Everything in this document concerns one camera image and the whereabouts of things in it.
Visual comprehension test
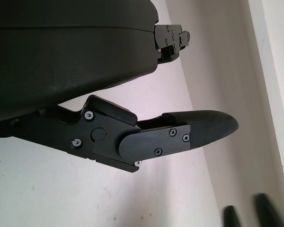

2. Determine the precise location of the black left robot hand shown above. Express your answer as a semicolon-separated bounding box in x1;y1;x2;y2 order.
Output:
0;0;239;174

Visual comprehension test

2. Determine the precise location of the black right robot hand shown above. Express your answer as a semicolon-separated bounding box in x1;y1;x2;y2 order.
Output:
223;193;283;227

